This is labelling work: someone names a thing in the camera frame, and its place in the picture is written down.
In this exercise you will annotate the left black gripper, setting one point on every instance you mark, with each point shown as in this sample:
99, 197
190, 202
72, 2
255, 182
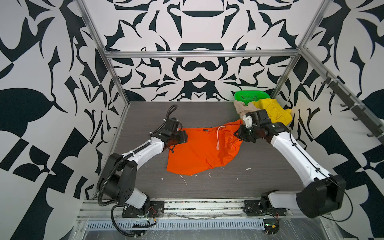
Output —
184, 136

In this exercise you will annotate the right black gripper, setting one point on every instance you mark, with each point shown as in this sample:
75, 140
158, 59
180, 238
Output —
241, 133

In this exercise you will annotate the beige shorts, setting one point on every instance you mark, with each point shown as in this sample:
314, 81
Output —
243, 109

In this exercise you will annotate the orange shorts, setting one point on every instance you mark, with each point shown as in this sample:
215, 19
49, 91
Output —
206, 148

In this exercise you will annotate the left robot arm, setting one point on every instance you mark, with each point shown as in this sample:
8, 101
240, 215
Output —
117, 182

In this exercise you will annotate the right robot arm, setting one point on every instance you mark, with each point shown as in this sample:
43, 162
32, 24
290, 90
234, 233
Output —
323, 192

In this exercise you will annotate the yellow shorts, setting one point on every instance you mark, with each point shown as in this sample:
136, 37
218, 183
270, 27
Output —
274, 110

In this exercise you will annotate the green plastic basket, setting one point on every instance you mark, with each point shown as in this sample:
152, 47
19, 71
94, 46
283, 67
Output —
247, 97

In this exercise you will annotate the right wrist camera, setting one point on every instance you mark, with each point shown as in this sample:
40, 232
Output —
248, 121

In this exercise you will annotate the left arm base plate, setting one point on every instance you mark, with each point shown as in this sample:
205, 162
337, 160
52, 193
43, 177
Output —
150, 209

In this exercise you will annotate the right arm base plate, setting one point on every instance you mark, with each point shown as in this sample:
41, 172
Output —
253, 208

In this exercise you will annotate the aluminium frame crossbar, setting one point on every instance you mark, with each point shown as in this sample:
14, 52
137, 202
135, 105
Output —
201, 54

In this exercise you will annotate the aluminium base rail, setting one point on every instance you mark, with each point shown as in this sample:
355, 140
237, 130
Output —
188, 208

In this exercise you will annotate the black wall hook rack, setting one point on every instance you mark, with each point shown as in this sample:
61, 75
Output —
352, 103

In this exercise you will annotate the white cable duct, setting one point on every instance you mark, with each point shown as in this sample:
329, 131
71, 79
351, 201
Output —
186, 224

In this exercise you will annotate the right aluminium frame post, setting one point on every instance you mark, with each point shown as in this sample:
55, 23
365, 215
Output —
314, 24

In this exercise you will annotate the aluminium frame post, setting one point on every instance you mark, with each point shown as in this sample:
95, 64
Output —
98, 77
314, 24

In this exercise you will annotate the left aluminium frame post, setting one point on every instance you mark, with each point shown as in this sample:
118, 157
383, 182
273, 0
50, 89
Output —
98, 77

